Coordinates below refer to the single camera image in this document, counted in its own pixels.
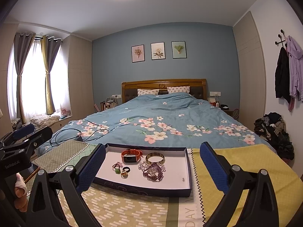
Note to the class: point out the pink flower framed picture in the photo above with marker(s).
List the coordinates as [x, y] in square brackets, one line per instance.
[137, 53]

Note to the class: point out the black wall coat hook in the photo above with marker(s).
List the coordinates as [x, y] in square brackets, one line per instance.
[282, 39]

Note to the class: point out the left hand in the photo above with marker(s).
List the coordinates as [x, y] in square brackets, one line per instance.
[21, 201]

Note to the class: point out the left floral pillow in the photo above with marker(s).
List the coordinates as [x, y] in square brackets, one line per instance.
[148, 92]

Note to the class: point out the beige wardrobe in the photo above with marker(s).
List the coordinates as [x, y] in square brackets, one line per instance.
[251, 70]

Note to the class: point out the nightstand with items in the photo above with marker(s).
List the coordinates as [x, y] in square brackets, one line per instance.
[109, 103]
[213, 99]

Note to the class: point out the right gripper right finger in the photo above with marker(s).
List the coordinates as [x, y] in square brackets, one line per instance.
[260, 207]

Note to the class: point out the grey yellow curtain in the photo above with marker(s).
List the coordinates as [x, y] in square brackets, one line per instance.
[21, 45]
[50, 47]

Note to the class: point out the folded bedding on sill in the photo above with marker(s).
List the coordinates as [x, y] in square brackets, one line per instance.
[44, 120]

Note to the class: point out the pile of dark clothes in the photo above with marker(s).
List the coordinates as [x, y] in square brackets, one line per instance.
[272, 128]

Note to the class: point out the right nightstand with items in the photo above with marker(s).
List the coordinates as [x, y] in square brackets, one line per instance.
[213, 99]

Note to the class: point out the wooden headboard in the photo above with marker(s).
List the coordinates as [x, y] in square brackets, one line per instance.
[198, 87]

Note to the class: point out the right floral pillow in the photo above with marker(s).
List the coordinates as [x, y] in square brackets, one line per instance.
[183, 89]

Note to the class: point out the left grey yellow curtain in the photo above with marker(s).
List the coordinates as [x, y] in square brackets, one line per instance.
[21, 45]

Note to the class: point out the patterned green yellow blanket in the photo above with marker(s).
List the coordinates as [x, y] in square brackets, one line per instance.
[118, 208]

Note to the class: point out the green leaf framed picture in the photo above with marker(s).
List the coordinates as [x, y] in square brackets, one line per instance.
[179, 49]

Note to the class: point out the blue floral duvet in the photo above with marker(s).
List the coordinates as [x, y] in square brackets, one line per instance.
[170, 120]

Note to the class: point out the black hanging coat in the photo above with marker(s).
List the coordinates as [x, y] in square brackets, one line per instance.
[282, 76]

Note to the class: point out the floral pillow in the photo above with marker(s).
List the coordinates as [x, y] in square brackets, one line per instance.
[183, 89]
[148, 92]

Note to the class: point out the white flower framed picture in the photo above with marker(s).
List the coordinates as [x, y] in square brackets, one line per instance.
[157, 51]

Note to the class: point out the left nightstand with items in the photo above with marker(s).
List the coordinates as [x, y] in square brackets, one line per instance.
[109, 103]

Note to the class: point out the tortoiseshell bangle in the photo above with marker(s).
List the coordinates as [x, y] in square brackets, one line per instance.
[155, 158]

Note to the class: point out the right grey yellow curtain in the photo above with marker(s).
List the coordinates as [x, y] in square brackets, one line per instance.
[50, 47]

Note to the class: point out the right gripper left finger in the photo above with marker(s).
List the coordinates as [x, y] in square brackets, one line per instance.
[44, 207]

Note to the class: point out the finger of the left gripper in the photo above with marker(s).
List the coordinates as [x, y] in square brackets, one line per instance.
[22, 150]
[13, 137]

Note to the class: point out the dark blue tray box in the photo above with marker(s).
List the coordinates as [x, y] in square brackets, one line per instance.
[172, 179]

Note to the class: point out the lilac hanging jacket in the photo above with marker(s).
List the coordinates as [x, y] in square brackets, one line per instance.
[295, 65]

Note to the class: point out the orange smart watch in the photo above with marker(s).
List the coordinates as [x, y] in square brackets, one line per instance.
[131, 156]

